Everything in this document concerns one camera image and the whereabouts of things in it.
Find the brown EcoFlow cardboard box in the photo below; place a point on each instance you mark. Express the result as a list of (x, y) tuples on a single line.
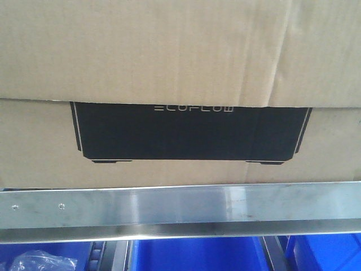
[(99, 94)]

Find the black shelf support left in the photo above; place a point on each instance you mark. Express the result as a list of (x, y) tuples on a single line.
[(110, 255)]

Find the black shelf support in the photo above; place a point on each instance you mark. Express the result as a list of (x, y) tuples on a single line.
[(110, 255), (274, 253)]

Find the black shelf support right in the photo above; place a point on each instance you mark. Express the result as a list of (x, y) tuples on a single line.
[(274, 253)]

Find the blue bin middle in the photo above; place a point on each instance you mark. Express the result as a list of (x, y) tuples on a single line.
[(234, 253)]

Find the blue bin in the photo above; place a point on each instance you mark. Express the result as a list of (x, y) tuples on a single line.
[(76, 250), (324, 252), (234, 253)]

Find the blue bin left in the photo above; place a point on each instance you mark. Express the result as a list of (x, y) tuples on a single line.
[(76, 250)]

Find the clear plastic bag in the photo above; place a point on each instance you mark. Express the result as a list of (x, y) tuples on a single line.
[(39, 260)]

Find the blue bin right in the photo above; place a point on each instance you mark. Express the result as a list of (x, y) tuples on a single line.
[(324, 252)]

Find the metal shelf front rail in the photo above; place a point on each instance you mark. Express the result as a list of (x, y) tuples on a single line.
[(65, 215)]

